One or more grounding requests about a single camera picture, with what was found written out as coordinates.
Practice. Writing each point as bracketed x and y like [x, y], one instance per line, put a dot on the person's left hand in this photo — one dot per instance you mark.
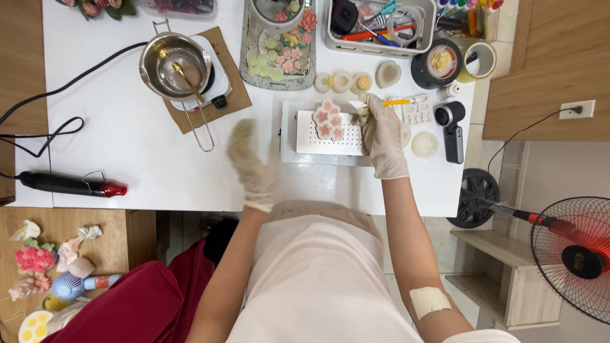
[255, 166]

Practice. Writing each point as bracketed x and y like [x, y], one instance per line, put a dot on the person's right hand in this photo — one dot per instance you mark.
[386, 143]

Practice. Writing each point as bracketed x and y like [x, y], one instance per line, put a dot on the person's right fingers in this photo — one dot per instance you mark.
[369, 107]

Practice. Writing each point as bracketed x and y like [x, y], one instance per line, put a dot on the person's left fingers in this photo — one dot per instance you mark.
[242, 138]

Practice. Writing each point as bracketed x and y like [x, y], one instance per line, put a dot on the round mold with yellow wax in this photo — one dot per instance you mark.
[362, 82]

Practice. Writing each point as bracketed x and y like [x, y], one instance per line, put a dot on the white heart mold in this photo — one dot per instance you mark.
[387, 75]

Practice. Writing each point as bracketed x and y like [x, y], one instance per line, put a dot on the round white mold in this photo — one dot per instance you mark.
[342, 81]
[322, 83]

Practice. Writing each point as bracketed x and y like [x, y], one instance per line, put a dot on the pink flower silicone mold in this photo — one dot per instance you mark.
[328, 120]

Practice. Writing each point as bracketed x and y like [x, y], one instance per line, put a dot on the grey heating platform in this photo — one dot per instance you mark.
[288, 143]

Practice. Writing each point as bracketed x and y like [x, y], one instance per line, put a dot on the small translucent round mold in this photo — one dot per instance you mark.
[406, 136]

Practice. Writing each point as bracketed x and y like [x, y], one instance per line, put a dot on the brown cork mat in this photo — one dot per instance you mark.
[236, 90]

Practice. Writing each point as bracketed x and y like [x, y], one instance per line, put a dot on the white rectangular silicone mold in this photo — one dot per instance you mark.
[419, 110]

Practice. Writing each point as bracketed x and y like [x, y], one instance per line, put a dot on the white organizer basket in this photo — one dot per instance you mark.
[376, 49]

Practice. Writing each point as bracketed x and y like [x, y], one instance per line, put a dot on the grey speckled tray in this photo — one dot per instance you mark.
[250, 78]

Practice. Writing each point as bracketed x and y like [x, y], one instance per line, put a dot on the white electric hot plate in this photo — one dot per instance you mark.
[220, 81]

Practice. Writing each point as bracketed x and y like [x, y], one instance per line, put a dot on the black round tin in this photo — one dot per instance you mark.
[422, 74]

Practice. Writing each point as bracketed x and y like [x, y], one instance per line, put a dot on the round translucent ribbed mold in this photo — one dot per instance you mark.
[425, 145]

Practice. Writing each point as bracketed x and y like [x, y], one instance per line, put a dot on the white perforated plate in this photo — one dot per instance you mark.
[309, 143]

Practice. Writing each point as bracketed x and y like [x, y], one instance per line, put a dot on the red pen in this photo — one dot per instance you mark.
[362, 35]

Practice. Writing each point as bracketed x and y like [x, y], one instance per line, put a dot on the gold spoon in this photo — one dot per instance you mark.
[188, 82]

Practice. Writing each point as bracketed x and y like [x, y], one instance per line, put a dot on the small white bottle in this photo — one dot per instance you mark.
[447, 91]

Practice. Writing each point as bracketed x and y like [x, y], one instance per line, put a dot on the group of wax flower pieces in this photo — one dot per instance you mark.
[286, 59]

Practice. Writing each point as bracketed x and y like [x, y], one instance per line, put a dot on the black tape measure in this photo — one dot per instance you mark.
[344, 16]

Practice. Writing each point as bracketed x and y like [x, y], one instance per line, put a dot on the clear tape roll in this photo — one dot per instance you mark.
[419, 19]

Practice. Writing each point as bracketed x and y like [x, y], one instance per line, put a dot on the teal scissors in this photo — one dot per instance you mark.
[388, 7]

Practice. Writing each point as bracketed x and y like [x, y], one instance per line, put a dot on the steel melting pot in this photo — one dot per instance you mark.
[167, 59]

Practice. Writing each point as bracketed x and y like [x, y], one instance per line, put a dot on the yellow wide tape roll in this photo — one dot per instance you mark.
[488, 59]

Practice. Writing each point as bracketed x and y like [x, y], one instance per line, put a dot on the round bowl with wax flowers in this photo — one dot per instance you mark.
[279, 9]

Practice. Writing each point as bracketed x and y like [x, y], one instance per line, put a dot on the set of coloured markers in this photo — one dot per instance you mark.
[469, 16]

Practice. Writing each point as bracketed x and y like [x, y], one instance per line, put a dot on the clear plastic box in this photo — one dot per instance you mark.
[181, 7]

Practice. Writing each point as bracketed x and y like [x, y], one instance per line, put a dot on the person's white top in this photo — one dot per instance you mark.
[314, 286]

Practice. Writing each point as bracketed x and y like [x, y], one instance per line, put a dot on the wooden side table with crafts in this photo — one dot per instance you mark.
[109, 243]

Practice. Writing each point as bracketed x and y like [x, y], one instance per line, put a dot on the black and red heat gun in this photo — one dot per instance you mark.
[66, 183]

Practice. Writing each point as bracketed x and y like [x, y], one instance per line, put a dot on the person's red trousers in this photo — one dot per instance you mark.
[143, 305]

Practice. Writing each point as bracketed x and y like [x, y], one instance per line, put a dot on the pink flower bouquet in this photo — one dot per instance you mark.
[95, 7]

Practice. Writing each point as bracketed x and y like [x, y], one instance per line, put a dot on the white plaster bandage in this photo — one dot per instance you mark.
[430, 301]

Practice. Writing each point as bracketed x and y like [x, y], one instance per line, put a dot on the wooden step shelf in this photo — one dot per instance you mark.
[529, 290]

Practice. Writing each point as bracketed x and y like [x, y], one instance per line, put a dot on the black and red standing fan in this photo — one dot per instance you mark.
[576, 257]

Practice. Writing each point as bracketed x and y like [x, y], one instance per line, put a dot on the black handheld camera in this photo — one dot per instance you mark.
[452, 133]

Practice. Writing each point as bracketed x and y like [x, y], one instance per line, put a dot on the white wall socket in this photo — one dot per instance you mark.
[569, 110]

